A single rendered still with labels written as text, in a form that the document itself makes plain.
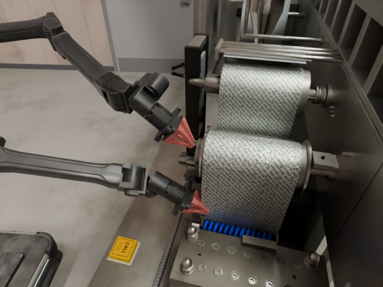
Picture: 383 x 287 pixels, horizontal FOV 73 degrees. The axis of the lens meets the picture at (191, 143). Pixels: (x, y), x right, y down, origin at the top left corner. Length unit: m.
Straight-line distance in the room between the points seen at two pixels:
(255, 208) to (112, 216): 1.58
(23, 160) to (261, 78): 0.67
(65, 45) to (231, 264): 0.80
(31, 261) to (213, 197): 1.37
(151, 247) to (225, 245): 0.28
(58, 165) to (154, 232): 0.42
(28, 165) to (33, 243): 1.25
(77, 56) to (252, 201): 0.65
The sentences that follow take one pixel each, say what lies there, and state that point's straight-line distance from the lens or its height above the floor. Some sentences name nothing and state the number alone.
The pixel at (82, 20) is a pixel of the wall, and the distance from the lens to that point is 4.44.
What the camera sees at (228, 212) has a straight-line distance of 0.79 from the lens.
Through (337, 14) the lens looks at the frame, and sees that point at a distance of 1.07.
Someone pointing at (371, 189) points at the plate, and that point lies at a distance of 0.56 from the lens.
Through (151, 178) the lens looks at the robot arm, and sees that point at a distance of 0.75.
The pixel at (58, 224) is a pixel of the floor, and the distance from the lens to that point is 2.31.
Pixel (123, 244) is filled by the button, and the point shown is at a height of 0.92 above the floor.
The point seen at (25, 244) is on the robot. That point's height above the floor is 0.24.
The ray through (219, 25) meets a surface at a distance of 1.58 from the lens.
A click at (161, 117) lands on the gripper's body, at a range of 0.67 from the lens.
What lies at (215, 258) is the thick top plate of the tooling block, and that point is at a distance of 0.78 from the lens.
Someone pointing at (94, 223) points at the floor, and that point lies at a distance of 2.20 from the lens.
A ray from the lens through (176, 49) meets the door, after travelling 4.12.
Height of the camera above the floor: 1.72
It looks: 39 degrees down
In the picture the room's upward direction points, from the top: straight up
